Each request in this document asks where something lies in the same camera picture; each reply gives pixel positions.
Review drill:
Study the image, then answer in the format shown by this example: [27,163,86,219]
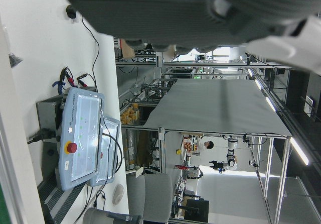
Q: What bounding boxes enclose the grey office chair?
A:
[126,173,174,223]

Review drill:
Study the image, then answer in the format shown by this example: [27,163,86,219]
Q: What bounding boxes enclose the grey computer mouse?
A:
[112,183,125,206]

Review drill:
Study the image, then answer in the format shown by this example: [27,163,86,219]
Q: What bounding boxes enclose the grey control box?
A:
[36,94,66,144]

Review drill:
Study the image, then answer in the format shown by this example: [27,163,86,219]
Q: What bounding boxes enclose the small grey teach pendant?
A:
[90,116,121,187]

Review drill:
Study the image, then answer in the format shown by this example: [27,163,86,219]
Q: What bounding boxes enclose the grey-topped aluminium frame table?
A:
[142,79,293,137]

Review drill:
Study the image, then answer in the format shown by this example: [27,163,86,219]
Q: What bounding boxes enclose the large grey teach pendant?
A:
[59,87,105,191]

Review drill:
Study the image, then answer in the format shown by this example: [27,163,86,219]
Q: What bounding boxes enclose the green conveyor belt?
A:
[0,183,12,224]

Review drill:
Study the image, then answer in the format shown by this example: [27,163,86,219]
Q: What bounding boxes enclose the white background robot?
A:
[209,138,238,173]

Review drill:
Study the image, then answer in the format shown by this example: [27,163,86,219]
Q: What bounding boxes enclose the black wall plug with cable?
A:
[65,5,101,89]

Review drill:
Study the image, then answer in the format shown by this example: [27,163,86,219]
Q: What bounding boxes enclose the person in white shirt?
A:
[197,140,214,157]

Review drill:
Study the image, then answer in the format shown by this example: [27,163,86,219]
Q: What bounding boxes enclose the grey white left robot hand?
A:
[54,0,321,75]

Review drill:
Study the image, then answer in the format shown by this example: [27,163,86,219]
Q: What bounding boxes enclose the grey slotted metal grating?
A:
[37,176,87,223]

